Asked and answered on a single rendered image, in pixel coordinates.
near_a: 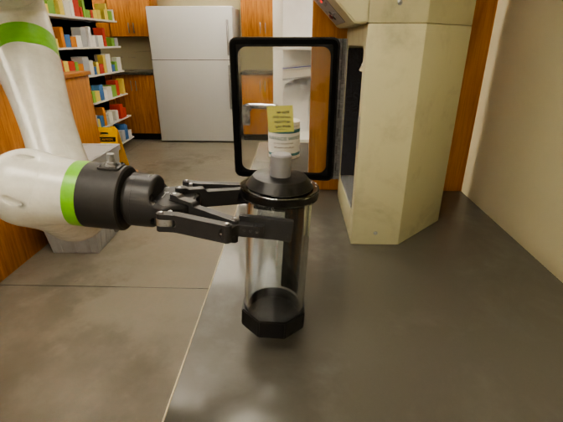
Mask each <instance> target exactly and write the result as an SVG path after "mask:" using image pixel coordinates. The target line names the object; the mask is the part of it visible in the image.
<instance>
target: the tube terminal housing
mask: <svg viewBox="0 0 563 422"><path fill-rule="evenodd" d="M476 1H477V0H369V21H368V22H367V23H366V24H362V25H359V26H355V27H352V28H348V32H347V39H348V49H349V48H364V57H363V69H362V80H361V91H360V102H359V116H360V125H359V145H358V150H357V149H356V156H355V167H354V188H353V199H352V208H350V206H349V201H348V199H347V196H346V193H345V191H344V188H343V184H342V181H341V178H340V172H339V182H338V200H339V203H340V207H341V209H342V213H343V218H344V222H345V224H346V228H347V231H348V234H349V239H350V243H351V244H399V243H401V242H403V241H404V240H406V239H408V238H410V237H411V236H412V235H414V234H416V233H418V232H420V231H421V230H423V229H424V228H426V227H428V226H429V225H431V224H433V223H435V222H436V221H437V220H438V217H439V213H440V207H441V202H442V194H443V189H444V183H445V179H446V174H447V164H448V160H449V155H450V150H451V145H452V136H453V131H454V126H455V121H456V116H457V108H458V102H459V97H460V93H461V88H462V78H463V74H464V69H465V64H466V58H467V50H468V45H469V40H470V35H471V30H472V24H473V15H474V10H475V6H476ZM348 49H347V59H348Z"/></svg>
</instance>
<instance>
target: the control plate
mask: <svg viewBox="0 0 563 422"><path fill-rule="evenodd" d="M315 1H316V2H317V4H318V5H319V6H320V7H321V8H322V10H323V11H324V12H325V13H326V14H327V15H329V12H330V13H333V12H335V13H336V14H337V15H336V14H335V15H334V17H335V18H336V20H335V19H332V21H333V22H334V23H335V24H336V25H339V24H341V23H345V21H344V20H343V19H342V18H341V16H340V15H339V14H338V13H337V12H336V10H335V9H334V8H333V7H332V5H331V4H330V3H329V2H328V1H327V0H321V1H322V2H323V3H321V2H320V0H315Z"/></svg>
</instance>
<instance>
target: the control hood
mask: <svg viewBox="0 0 563 422"><path fill-rule="evenodd" d="M314 1H315V0H314ZM327 1H328V2H329V3H330V4H331V5H332V7H333V8H334V9H335V10H336V12H337V13H338V14H339V15H340V16H341V18H342V19H343V20H344V21H345V23H341V24H339V25H336V24H335V23H334V24H335V26H336V27H337V28H352V27H355V26H359V25H362V24H366V23H367V22H368V21H369V0H327ZM315 3H317V2H316V1H315ZM318 6H319V5H318ZM319 7H320V6H319ZM320 8H321V7H320ZM321 9H322V8H321ZM325 14H326V13H325ZM326 15H327V14H326ZM327 16H328V15H327ZM330 20H331V21H332V19H331V18H330ZM332 22H333V21H332Z"/></svg>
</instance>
